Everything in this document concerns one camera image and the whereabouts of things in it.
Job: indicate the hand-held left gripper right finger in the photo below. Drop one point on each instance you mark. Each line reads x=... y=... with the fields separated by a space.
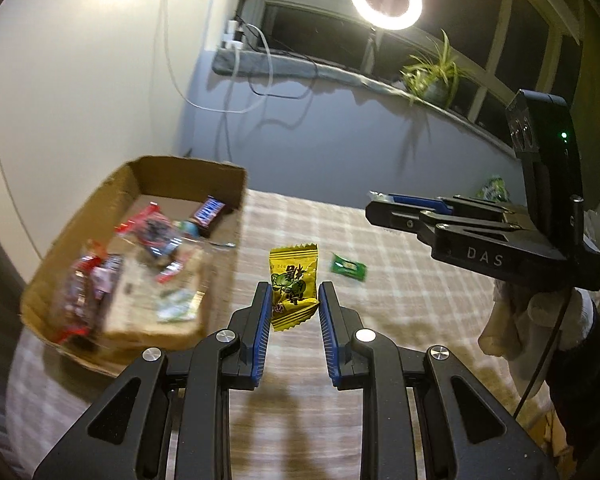
x=330 y=340

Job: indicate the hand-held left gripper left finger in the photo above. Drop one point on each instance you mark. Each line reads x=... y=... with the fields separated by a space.
x=260 y=340

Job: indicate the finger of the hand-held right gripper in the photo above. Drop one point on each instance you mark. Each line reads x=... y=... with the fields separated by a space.
x=395 y=216
x=430 y=202

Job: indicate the yellow snack packet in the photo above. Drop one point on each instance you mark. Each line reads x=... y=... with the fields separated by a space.
x=292 y=280

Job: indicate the green white snack packet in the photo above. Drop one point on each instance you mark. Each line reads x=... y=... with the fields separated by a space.
x=177 y=306

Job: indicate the small red-edged snack packet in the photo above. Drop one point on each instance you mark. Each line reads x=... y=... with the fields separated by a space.
x=170 y=271

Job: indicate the burger shaped gummy snack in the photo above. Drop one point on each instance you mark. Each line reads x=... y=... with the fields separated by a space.
x=189 y=229

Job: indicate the dark chocolate bar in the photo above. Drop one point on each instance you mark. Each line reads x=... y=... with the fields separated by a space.
x=207 y=215

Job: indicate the red-edged bag of dark snacks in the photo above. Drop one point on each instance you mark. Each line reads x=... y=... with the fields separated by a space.
x=152 y=230

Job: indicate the red white chocolate bar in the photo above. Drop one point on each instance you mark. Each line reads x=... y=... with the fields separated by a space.
x=107 y=272

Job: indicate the cardboard box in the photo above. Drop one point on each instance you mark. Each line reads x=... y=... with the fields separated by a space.
x=180 y=175

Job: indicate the clear red-zip snack bag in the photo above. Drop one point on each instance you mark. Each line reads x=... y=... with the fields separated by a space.
x=77 y=295

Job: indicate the person's right forearm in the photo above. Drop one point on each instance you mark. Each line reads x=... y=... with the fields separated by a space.
x=590 y=390

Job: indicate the person's right hand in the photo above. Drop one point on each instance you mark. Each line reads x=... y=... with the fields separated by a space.
x=510 y=330

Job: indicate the green printed package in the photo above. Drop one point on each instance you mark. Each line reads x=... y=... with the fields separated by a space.
x=492 y=187

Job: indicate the small green snack packet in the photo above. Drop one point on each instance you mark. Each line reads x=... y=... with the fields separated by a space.
x=347 y=266

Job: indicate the potted spider plant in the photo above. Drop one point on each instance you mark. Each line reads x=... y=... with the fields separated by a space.
x=435 y=85

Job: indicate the grey windowsill cloth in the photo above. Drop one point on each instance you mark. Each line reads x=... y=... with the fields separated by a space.
x=260 y=62

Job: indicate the white charger plug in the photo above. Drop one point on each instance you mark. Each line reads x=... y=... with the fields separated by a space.
x=232 y=35

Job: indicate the window frame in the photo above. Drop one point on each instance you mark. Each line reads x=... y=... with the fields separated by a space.
x=500 y=35

